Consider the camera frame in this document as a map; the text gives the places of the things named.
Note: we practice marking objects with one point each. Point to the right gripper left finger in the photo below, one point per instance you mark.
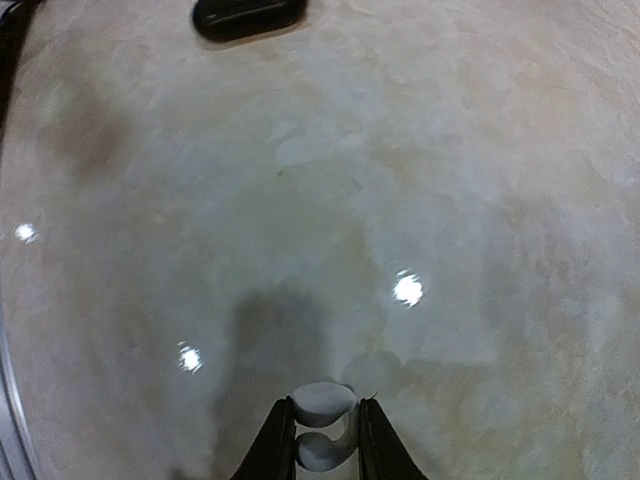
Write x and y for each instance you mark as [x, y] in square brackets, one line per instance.
[271, 456]

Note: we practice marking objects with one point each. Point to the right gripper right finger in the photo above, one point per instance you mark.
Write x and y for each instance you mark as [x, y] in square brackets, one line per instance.
[381, 453]

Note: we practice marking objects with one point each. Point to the white ring earbud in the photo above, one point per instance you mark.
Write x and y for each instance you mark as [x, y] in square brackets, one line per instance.
[330, 412]

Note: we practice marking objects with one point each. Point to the black oval charging case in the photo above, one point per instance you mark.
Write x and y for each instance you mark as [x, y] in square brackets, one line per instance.
[226, 21]

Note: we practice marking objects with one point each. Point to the aluminium front rail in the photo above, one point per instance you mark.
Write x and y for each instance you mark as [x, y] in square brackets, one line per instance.
[17, 457]

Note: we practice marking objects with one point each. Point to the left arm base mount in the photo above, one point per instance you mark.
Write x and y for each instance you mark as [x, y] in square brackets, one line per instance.
[16, 18]

